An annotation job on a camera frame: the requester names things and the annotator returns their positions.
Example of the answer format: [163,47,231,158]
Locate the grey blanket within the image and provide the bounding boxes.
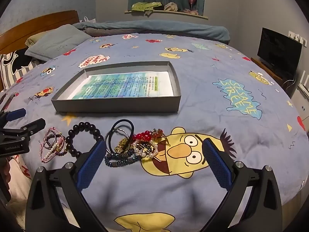
[86,27,138,36]

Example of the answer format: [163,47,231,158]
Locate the teal fleece blanket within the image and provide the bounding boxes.
[72,19,230,41]

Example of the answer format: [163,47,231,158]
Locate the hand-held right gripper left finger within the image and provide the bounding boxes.
[25,139,108,232]

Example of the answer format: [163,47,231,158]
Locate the printed paper sheet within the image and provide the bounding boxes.
[65,71,175,100]

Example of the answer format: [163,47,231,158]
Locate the black television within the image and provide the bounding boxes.
[256,27,303,74]

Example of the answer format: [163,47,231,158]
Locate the small pearl strand bracelet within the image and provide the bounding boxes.
[42,142,60,163]

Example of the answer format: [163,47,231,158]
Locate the white mattress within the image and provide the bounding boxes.
[280,181,307,213]

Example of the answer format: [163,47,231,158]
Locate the striped black white pillow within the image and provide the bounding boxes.
[0,49,40,90]

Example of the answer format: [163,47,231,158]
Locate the red bead bracelet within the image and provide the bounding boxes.
[132,130,157,142]

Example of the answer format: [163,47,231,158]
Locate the pink cord bracelet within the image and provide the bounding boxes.
[43,127,64,148]
[41,135,65,163]

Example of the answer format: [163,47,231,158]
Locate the person's left hand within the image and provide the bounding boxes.
[0,161,11,200]

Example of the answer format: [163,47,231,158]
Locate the grey cardboard box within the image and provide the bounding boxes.
[51,61,181,113]

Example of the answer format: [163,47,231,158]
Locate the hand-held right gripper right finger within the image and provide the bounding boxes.
[201,138,283,232]

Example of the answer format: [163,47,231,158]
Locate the gold bead bracelet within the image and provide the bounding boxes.
[115,137,134,153]

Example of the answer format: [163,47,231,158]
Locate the grey-blue pillow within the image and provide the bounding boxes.
[24,24,92,62]

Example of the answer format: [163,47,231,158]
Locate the blue cartoon printed bedspread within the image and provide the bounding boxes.
[0,32,308,232]

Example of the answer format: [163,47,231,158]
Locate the window sill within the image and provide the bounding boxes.
[124,9,208,20]

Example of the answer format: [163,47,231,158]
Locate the beige fluffy cloth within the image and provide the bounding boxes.
[0,181,31,213]

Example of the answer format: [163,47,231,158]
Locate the thin silver bangle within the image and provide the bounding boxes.
[104,127,129,148]

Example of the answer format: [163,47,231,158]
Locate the large black bead bracelet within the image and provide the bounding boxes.
[66,122,104,159]

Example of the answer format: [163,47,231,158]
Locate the white wall sockets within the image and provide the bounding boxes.
[288,30,308,47]

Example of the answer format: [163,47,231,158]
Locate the white red printed cloth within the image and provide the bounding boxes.
[10,153,33,182]

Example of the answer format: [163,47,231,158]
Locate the white pearl bracelet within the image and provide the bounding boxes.
[132,144,159,160]

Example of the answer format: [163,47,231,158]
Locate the gold filigree ornament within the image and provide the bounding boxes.
[152,128,171,147]

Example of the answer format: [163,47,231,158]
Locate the wooden headboard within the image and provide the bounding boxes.
[0,10,80,54]

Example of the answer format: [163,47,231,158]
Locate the olive pillow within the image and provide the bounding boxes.
[26,31,50,47]

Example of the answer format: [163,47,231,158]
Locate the white cable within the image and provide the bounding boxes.
[281,76,298,91]

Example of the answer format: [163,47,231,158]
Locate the dark purple bead bracelet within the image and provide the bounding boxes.
[44,135,68,156]

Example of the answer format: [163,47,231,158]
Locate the black hair tie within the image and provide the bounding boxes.
[108,119,135,153]

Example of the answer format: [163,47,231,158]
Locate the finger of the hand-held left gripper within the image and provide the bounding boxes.
[0,108,26,126]
[0,118,46,142]

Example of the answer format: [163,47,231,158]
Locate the wooden television stand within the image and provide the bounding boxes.
[250,57,283,83]

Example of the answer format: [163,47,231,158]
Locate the dark blue bead bracelet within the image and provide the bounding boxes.
[104,149,142,168]

